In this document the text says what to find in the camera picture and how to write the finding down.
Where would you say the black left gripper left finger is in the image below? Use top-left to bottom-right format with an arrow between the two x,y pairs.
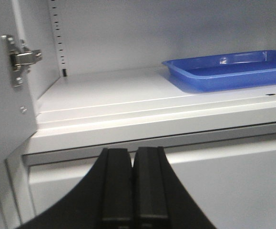
21,148 -> 133,229

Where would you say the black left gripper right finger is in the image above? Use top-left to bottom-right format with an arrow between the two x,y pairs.
133,147 -> 215,229

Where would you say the grey metal cabinet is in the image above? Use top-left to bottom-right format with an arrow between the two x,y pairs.
0,0 -> 276,229

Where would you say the metal cabinet door hinge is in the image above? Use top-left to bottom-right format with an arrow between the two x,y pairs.
1,34 -> 42,87

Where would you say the blue plastic tray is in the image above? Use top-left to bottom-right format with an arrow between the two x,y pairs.
163,50 -> 276,92

